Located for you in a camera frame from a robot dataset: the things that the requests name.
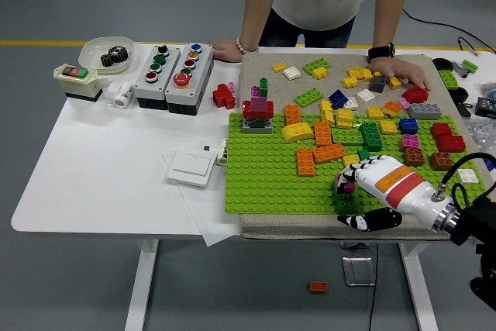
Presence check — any person's right hand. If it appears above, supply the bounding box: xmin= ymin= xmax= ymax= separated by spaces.
xmin=207 ymin=38 xmax=245 ymax=64

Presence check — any person's left hand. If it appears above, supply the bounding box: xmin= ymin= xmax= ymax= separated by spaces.
xmin=367 ymin=56 xmax=432 ymax=91

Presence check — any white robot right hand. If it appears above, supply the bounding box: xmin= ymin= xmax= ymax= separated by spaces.
xmin=335 ymin=155 xmax=456 ymax=233

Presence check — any magenta square brick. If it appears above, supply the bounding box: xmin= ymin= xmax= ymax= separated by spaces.
xmin=335 ymin=174 xmax=357 ymax=195

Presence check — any dark green long brick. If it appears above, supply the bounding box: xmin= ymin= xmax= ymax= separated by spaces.
xmin=359 ymin=121 xmax=384 ymax=152
xmin=333 ymin=191 xmax=360 ymax=215

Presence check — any green baseplate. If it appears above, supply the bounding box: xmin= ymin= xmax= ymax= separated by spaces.
xmin=224 ymin=112 xmax=496 ymax=215

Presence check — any dark grey slope brick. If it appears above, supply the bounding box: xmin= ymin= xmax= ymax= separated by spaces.
xmin=368 ymin=74 xmax=389 ymax=94

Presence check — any red curved brick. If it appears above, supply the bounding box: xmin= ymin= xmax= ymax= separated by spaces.
xmin=402 ymin=88 xmax=430 ymax=105

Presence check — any brown square brick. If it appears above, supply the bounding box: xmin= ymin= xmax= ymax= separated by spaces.
xmin=402 ymin=147 xmax=425 ymax=167
xmin=429 ymin=150 xmax=454 ymax=171

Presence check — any orange square brick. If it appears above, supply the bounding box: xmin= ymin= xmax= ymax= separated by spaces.
xmin=383 ymin=101 xmax=404 ymax=117

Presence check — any red cross-shaped brick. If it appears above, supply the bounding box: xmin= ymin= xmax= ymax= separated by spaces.
xmin=212 ymin=82 xmax=236 ymax=110

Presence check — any grey long brick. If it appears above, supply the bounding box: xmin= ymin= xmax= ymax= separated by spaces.
xmin=407 ymin=102 xmax=443 ymax=120

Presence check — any pink square brick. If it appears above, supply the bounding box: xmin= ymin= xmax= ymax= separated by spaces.
xmin=401 ymin=133 xmax=422 ymax=150

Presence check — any blue square brick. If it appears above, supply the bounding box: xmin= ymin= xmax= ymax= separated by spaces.
xmin=398 ymin=116 xmax=421 ymax=134

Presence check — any pink tower brick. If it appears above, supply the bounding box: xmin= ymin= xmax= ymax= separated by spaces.
xmin=250 ymin=85 xmax=268 ymax=112

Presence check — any red tower brick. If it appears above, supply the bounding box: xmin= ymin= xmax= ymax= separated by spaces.
xmin=242 ymin=99 xmax=275 ymax=119

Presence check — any red building brick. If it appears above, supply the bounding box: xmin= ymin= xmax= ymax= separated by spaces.
xmin=429 ymin=122 xmax=453 ymax=140
xmin=436 ymin=134 xmax=467 ymax=153

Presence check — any dark blue brick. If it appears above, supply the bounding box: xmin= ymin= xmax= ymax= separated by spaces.
xmin=328 ymin=88 xmax=351 ymax=109

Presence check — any lime green long brick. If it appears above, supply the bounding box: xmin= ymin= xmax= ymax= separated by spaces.
xmin=301 ymin=58 xmax=331 ymax=76
xmin=332 ymin=127 xmax=364 ymax=147
xmin=293 ymin=88 xmax=325 ymax=109

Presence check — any grey tower base brick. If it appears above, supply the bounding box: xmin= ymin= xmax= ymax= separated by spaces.
xmin=242 ymin=116 xmax=274 ymax=135

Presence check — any yellow curved brick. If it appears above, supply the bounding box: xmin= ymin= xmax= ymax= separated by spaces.
xmin=280 ymin=122 xmax=314 ymax=143

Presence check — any black wristwatch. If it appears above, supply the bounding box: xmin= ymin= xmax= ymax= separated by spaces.
xmin=367 ymin=42 xmax=397 ymax=64

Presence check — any grey emergency stop button box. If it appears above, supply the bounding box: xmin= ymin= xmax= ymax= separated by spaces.
xmin=164 ymin=42 xmax=215 ymax=116

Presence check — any clear grey part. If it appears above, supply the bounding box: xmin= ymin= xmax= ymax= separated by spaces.
xmin=450 ymin=60 xmax=472 ymax=78

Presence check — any grey-brown mat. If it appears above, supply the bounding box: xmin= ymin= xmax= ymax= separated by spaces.
xmin=236 ymin=53 xmax=496 ymax=245

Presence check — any grey four-button box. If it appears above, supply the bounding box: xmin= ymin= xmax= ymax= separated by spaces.
xmin=134 ymin=43 xmax=181 ymax=111

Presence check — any black electronic device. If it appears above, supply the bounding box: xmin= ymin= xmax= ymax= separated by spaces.
xmin=474 ymin=96 xmax=496 ymax=119

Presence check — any metal floor socket plate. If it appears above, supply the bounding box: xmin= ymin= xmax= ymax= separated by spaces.
xmin=341 ymin=256 xmax=377 ymax=288

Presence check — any white printed cylinder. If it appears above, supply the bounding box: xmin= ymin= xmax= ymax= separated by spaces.
xmin=215 ymin=138 xmax=229 ymax=167

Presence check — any white table leg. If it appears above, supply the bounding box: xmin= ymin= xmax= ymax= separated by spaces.
xmin=398 ymin=243 xmax=439 ymax=331
xmin=124 ymin=238 xmax=160 ymax=331

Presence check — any black metal gear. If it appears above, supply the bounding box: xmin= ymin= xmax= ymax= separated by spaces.
xmin=100 ymin=45 xmax=130 ymax=68

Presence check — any white pipe fitting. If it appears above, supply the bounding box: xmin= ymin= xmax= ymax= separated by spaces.
xmin=105 ymin=81 xmax=136 ymax=109

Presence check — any white plastic tray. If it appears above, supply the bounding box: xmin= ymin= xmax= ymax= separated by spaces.
xmin=78 ymin=36 xmax=136 ymax=76

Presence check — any white paper sheet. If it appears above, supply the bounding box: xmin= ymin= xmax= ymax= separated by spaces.
xmin=161 ymin=147 xmax=242 ymax=248

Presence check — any bead bracelet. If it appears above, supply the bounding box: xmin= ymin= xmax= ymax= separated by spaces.
xmin=236 ymin=36 xmax=260 ymax=55

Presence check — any black rubber ring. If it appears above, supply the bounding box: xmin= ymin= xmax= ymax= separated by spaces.
xmin=449 ymin=86 xmax=470 ymax=104

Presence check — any black cable with plug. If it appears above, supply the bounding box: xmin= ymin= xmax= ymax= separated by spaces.
xmin=456 ymin=36 xmax=496 ymax=57

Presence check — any white wall switch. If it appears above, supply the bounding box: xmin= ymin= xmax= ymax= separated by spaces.
xmin=166 ymin=151 xmax=216 ymax=188

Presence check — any cream red-green switch box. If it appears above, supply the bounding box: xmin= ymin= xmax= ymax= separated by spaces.
xmin=53 ymin=63 xmax=104 ymax=103

